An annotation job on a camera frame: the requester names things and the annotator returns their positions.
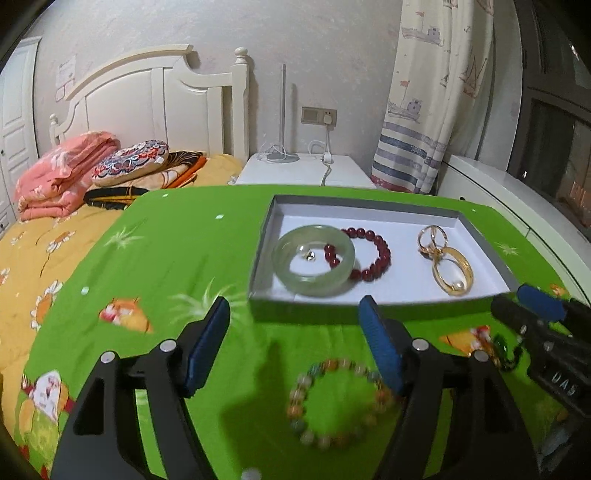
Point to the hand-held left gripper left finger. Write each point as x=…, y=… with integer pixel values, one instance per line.
x=205, y=350

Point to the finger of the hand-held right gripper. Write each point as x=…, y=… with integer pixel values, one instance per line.
x=540, y=302
x=512, y=314

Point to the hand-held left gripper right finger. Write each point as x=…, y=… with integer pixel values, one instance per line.
x=381, y=346

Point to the grey cardboard box tray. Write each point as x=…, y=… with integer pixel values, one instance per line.
x=397, y=288

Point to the white pearl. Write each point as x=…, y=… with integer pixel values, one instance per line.
x=457, y=287

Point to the gold bangle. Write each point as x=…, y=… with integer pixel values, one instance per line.
x=466, y=272

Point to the pale green jade bangle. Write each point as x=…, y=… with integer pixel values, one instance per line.
x=282, y=264

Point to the green cartoon print tablecloth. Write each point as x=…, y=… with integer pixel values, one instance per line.
x=161, y=258

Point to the white window sill cabinet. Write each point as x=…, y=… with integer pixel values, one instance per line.
x=494, y=194

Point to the black and yellow blanket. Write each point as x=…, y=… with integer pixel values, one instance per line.
x=111, y=198

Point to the dark framed window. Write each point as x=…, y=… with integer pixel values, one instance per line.
x=558, y=115

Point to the yellow daisy print quilt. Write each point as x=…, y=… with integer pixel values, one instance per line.
x=27, y=286

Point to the white nightstand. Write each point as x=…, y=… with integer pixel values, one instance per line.
x=295, y=174

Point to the embroidered patterned pillow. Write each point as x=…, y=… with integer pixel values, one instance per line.
x=129, y=161

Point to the pink folded quilt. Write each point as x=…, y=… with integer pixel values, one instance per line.
x=60, y=175

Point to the boat print curtain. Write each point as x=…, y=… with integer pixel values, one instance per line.
x=429, y=101

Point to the slim grey lamp stand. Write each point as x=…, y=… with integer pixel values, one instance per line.
x=282, y=110

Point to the white wooden headboard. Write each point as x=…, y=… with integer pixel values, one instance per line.
x=129, y=101

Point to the white wardrobe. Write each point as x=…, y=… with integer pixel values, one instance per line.
x=16, y=129

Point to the grey wall socket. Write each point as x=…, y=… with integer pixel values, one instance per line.
x=311, y=115

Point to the white wall paper note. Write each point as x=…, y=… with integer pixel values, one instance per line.
x=66, y=76

